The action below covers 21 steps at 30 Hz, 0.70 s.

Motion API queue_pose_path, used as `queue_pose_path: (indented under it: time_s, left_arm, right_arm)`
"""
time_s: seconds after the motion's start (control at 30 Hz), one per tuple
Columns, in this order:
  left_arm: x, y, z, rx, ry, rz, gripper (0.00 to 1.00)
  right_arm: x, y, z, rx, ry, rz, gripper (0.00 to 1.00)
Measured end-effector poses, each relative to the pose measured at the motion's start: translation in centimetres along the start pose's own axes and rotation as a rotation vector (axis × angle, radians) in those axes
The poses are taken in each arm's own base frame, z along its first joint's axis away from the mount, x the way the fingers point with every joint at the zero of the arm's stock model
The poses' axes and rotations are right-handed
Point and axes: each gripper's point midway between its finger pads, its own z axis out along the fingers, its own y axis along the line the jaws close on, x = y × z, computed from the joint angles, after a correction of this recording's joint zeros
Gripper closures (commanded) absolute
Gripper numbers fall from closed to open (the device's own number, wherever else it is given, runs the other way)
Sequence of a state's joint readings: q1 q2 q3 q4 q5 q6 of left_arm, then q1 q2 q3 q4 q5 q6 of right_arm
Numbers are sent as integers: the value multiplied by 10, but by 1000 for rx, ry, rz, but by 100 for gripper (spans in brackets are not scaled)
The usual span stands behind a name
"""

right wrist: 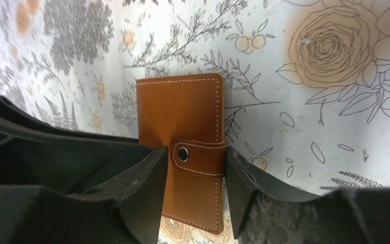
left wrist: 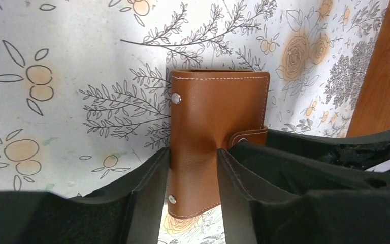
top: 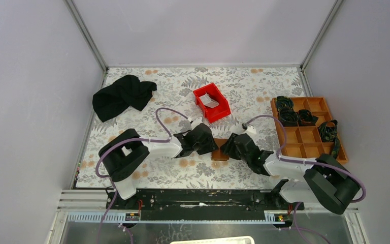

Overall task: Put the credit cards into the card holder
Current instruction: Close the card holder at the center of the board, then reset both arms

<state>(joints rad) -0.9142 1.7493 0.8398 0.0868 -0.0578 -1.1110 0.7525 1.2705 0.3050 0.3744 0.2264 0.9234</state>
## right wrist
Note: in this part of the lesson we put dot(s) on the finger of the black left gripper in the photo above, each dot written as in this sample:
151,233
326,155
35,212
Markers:
33,152

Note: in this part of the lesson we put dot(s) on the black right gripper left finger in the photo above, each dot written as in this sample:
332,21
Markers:
136,198

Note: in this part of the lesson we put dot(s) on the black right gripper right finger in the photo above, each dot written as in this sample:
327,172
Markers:
264,209

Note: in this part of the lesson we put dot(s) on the brown leather card holder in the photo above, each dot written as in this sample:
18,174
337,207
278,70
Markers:
185,113

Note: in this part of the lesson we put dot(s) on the floral table mat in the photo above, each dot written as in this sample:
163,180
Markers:
306,99

